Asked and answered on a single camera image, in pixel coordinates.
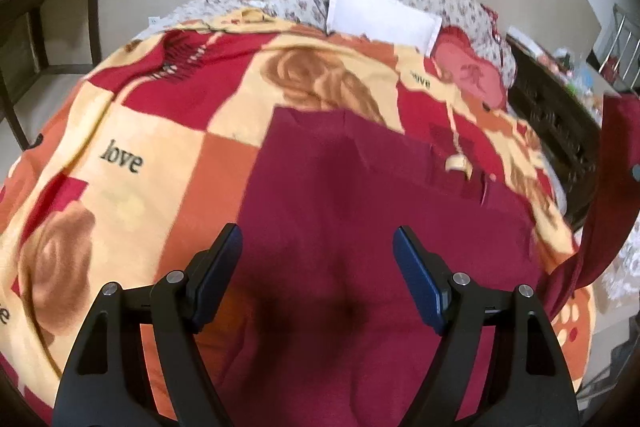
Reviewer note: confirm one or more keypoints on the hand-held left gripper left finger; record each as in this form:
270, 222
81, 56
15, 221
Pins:
220, 267

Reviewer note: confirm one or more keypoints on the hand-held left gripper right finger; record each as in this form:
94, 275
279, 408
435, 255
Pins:
415, 277

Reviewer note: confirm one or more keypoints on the maroon garment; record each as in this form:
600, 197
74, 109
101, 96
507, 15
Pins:
350, 207

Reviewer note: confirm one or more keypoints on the printed red and yellow blanket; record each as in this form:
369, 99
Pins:
150, 117

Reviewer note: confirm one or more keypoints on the white lace cloth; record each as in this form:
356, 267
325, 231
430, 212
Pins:
622, 272

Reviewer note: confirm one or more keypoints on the dark carved wooden headboard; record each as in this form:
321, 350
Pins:
555, 117

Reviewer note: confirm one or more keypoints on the red heart-shaped pillow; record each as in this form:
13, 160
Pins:
467, 69

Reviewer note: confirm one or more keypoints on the white pillow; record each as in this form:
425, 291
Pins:
380, 14

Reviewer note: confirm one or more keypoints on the metal chair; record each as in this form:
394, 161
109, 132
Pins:
622, 42

